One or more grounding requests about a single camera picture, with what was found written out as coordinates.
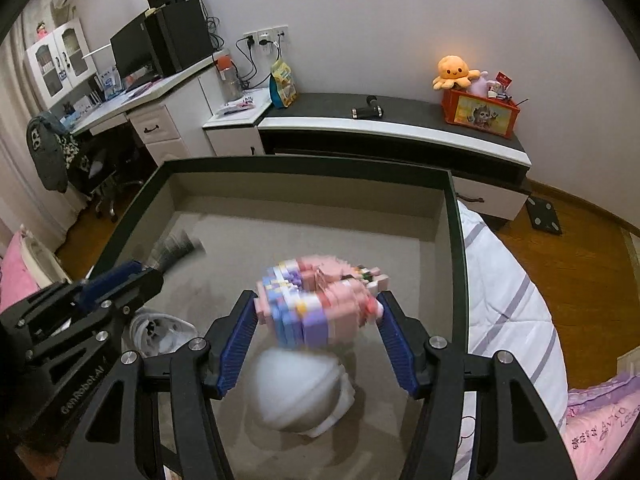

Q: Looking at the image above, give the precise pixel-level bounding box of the grey striped object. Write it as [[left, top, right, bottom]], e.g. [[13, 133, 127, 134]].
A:
[[149, 229, 207, 272]]

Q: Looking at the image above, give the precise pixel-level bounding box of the pink block toy figure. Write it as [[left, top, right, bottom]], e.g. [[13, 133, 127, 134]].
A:
[[254, 255, 392, 348]]

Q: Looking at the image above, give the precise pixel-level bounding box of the white desk with drawers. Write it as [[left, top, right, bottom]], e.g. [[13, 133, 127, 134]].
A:
[[60, 52, 226, 166]]

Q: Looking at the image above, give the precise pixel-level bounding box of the pink storage box dark rim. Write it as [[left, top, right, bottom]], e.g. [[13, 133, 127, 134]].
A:
[[82, 156, 472, 480]]

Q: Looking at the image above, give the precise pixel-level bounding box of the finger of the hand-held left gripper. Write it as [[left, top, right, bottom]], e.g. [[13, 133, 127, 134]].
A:
[[0, 260, 163, 346], [30, 285, 163, 366]]

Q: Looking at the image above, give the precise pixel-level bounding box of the orange octopus plush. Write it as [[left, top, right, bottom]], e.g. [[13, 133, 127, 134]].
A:
[[432, 55, 482, 92]]

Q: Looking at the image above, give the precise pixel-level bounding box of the black white patterned garment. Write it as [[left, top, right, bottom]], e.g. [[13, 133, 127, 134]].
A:
[[55, 132, 96, 181]]

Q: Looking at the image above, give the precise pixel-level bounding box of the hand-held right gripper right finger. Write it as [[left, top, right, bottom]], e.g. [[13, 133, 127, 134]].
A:
[[375, 290, 576, 480]]

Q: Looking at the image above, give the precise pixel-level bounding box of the black computer monitor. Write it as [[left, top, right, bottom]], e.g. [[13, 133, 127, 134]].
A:
[[109, 12, 166, 81]]

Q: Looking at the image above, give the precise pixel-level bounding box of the yellow blue snack bag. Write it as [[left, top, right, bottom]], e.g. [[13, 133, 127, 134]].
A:
[[269, 59, 299, 109]]

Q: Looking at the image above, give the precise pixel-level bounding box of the pink plush toy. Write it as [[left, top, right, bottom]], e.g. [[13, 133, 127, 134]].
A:
[[467, 71, 493, 96]]

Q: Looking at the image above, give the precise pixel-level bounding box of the pink pillow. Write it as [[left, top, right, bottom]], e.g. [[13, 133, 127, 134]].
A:
[[0, 230, 41, 306]]

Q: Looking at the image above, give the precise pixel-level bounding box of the black hand tool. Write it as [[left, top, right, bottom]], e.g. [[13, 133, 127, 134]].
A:
[[351, 95, 383, 120]]

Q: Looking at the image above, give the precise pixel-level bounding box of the white side cabinet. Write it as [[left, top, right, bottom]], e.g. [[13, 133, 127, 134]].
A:
[[202, 87, 273, 158]]

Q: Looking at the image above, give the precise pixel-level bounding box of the pink embroidered quilt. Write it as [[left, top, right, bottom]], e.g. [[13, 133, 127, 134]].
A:
[[560, 375, 640, 480]]

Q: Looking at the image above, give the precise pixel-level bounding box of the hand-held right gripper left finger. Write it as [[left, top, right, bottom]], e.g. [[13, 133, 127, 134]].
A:
[[52, 290, 258, 480]]

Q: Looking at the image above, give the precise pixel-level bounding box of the white wall outlet strip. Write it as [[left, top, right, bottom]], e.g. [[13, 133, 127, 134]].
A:
[[243, 25, 290, 46]]

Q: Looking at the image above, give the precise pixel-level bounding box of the dark grey hoodie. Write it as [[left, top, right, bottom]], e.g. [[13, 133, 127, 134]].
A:
[[26, 112, 68, 192]]

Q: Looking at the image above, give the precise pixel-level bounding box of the white dome device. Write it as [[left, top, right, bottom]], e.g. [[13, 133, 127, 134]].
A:
[[247, 347, 357, 437]]

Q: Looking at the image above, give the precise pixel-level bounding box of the black office chair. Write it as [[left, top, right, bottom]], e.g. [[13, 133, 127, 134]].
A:
[[65, 135, 151, 223]]

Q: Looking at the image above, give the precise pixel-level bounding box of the black white low cabinet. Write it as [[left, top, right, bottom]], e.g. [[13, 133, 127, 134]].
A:
[[257, 92, 532, 221]]

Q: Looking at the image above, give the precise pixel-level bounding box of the white glass door cabinet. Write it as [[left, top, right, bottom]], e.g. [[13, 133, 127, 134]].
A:
[[25, 17, 98, 111]]

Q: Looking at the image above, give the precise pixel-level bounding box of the beige curtain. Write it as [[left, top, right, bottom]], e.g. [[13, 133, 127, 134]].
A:
[[0, 15, 66, 251]]

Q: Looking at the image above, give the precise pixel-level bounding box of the clear bottle orange lid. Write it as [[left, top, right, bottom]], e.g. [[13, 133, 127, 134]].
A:
[[216, 55, 243, 102]]

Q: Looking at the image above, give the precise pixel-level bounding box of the black floor scale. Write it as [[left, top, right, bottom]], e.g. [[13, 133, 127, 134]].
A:
[[525, 195, 563, 235]]

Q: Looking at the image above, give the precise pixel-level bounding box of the orange printed toy box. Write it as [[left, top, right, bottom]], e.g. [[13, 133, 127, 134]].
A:
[[441, 87, 521, 140]]

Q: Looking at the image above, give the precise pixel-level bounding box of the black computer tower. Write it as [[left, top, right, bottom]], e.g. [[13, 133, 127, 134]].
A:
[[145, 0, 216, 76]]

